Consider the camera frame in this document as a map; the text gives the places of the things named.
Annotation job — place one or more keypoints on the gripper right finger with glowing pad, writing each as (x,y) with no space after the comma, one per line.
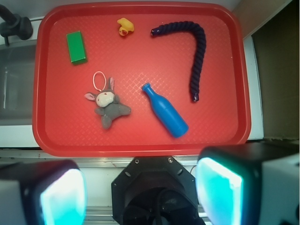
(256,183)

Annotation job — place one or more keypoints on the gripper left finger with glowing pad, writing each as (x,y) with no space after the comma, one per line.
(42,193)

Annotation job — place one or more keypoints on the blue plastic bottle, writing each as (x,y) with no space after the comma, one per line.
(166,113)

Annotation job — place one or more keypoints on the grey plush donkey toy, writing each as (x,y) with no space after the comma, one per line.
(108,102)

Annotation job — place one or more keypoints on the red plastic tray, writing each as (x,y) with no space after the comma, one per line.
(191,53)

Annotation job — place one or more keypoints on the green rectangular block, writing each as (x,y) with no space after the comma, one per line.
(76,48)

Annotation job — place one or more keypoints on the yellow rubber duck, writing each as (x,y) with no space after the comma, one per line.
(126,26)

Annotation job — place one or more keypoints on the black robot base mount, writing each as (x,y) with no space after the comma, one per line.
(155,191)

